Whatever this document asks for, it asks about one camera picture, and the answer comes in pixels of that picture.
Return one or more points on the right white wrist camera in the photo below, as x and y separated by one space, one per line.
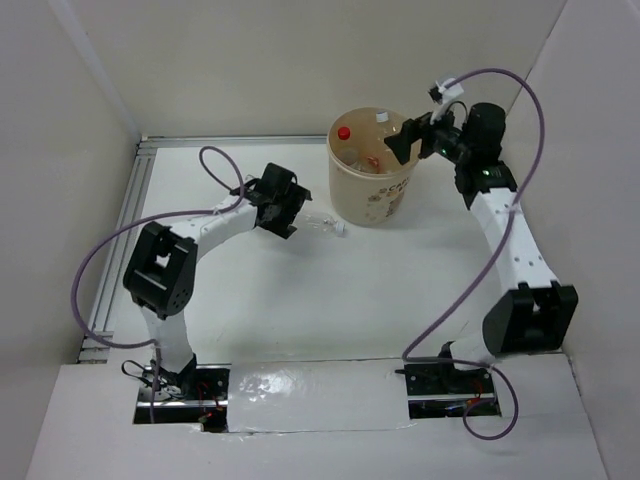
443 93

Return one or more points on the clear bottle white cap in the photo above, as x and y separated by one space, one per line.
384 127

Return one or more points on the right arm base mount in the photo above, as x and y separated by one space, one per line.
437 390

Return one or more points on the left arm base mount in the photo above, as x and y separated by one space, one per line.
204 403

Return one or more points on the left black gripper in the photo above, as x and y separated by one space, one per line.
295 197

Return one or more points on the crushed clear bottle blue-white cap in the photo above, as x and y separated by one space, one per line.
320 223

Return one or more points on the aluminium frame rail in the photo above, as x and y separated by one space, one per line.
157 142
97 329

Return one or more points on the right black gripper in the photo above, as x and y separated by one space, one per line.
412 131

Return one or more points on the beige paper bucket bin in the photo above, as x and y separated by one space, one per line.
360 198

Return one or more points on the red cap red label bottle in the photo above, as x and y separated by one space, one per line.
347 152

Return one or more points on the red cola label bottle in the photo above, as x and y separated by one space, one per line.
377 165

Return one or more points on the aluminium frame rail back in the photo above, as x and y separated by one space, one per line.
157 142

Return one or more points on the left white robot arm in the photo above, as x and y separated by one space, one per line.
160 276

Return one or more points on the aluminium frame rail left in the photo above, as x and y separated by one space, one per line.
97 329

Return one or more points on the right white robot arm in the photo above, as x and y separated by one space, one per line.
535 309

